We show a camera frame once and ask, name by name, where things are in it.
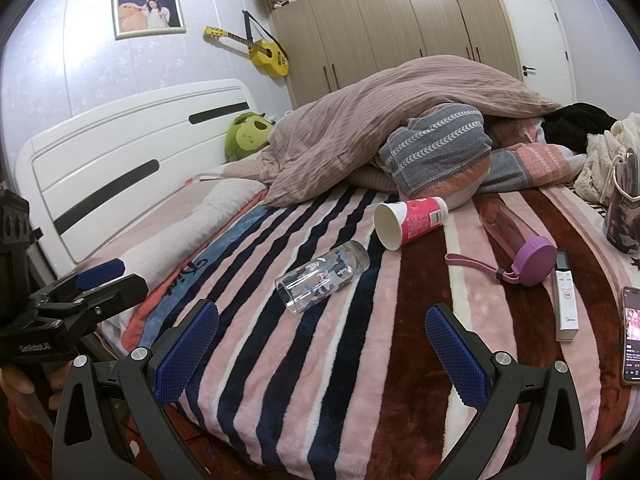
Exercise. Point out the white remote control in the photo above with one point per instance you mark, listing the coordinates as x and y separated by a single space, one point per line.
566 300

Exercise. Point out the pale pink pillow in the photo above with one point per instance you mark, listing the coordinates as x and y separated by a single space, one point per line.
200 220

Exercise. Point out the framed wall photo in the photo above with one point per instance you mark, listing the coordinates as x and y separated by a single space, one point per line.
147 15

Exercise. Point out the black cloth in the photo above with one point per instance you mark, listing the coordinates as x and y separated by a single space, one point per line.
580 122

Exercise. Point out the wooden wardrobe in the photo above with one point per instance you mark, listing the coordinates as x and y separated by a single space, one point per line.
390 15

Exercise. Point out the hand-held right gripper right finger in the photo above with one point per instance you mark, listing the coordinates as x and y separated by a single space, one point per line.
457 355

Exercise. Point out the dark printed bag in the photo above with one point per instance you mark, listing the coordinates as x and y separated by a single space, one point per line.
625 210

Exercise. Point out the smartphone with lit screen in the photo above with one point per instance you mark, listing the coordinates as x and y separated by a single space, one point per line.
632 335

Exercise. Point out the white bed headboard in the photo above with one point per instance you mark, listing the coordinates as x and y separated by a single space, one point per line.
115 160

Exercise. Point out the green plush toy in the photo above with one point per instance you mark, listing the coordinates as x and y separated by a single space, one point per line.
247 135

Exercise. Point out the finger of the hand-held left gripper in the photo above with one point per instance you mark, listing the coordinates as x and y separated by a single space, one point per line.
100 272
107 297

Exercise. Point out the white fluffy cloth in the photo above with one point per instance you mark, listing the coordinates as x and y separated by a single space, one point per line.
600 160

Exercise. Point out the clear printed glass cup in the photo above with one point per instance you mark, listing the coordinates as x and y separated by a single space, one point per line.
322 277

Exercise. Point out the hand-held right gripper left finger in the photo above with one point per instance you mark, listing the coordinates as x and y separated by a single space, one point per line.
189 345

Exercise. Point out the person's left hand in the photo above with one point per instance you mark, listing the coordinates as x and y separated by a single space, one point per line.
15 380

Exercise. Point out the yellow guitar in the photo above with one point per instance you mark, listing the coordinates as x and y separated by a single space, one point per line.
267 52

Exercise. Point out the pinkish brown duvet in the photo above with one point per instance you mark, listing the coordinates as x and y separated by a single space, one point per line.
360 115

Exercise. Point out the purple lid water bottle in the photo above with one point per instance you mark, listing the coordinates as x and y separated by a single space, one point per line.
515 240

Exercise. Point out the pink white paper cup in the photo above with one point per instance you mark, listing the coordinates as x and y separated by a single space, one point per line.
407 222

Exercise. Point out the striped plush blanket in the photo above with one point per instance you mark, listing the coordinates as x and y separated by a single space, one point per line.
350 360

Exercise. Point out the grey pink patterned pillow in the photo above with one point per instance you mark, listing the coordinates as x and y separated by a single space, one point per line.
440 145

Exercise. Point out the white door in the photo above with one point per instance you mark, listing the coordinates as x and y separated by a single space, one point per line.
542 40

